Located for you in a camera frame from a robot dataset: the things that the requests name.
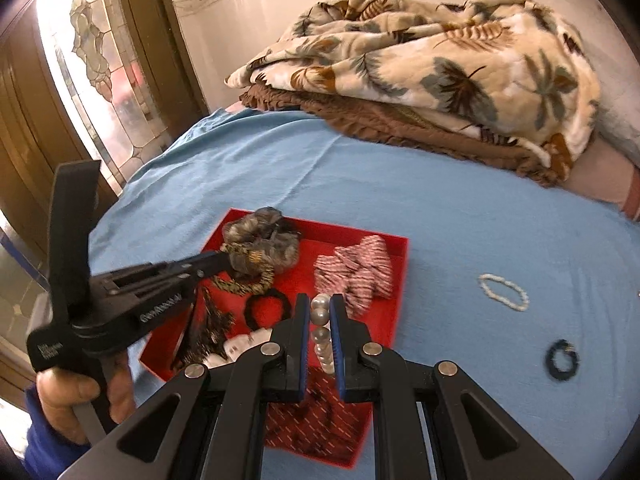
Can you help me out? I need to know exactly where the floral leaf blanket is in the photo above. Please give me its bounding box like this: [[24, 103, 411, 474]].
[[225, 0, 601, 171]]

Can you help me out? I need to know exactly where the brown quilted blanket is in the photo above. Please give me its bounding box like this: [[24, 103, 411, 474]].
[[240, 82, 576, 188]]

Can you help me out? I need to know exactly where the small white bead bracelet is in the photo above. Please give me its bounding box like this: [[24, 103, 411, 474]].
[[478, 273, 530, 314]]

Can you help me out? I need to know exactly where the thin black scrunchie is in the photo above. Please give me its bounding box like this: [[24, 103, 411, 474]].
[[244, 291, 295, 332]]

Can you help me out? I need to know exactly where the white polka dot scrunchie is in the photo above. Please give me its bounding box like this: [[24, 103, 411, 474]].
[[207, 329, 273, 367]]

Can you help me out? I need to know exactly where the red plaid scrunchie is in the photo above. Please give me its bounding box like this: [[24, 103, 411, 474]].
[[314, 236, 392, 317]]

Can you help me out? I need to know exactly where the grey and black mesh scrunchie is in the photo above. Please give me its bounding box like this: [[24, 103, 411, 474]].
[[252, 207, 302, 256]]

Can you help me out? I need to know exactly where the pink bed sheet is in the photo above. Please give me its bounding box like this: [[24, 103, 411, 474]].
[[565, 150, 640, 222]]

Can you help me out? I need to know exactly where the leopard print hair tie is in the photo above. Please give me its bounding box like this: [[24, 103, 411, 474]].
[[209, 242, 277, 297]]

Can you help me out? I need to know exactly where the large pearl bracelet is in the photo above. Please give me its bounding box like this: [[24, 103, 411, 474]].
[[309, 295, 337, 377]]

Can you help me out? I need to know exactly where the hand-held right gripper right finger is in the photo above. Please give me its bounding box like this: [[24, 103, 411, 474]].
[[329, 294, 576, 480]]

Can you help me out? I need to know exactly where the blue bed sheet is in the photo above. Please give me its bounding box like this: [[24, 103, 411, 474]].
[[87, 107, 640, 480]]

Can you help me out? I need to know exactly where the red box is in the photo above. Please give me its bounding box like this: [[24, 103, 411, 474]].
[[139, 207, 410, 467]]

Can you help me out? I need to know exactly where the dark red dotted scrunchie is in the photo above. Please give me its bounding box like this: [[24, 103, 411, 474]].
[[264, 372, 372, 453]]

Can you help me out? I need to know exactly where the grey organza scrunchie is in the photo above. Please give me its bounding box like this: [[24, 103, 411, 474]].
[[222, 210, 301, 287]]

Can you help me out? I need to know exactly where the stained glass window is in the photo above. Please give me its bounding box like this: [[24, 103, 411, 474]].
[[35, 0, 176, 186]]

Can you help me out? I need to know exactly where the black claw hair clip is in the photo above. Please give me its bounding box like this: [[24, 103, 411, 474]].
[[171, 294, 237, 372]]

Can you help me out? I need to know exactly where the black bead bracelet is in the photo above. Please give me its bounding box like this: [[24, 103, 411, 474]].
[[544, 339, 581, 380]]

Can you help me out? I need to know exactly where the person's left forearm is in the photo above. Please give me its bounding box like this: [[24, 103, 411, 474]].
[[22, 385, 96, 480]]

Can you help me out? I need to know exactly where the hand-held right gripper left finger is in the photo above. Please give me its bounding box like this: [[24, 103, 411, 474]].
[[60, 292, 311, 480]]

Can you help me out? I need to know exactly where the wooden door frame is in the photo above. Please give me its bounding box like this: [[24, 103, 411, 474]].
[[0, 0, 211, 411]]

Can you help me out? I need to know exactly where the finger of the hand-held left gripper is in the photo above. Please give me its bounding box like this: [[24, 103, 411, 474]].
[[165, 251, 236, 282]]

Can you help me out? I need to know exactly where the person's left hand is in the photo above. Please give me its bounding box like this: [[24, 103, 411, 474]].
[[37, 350, 136, 446]]

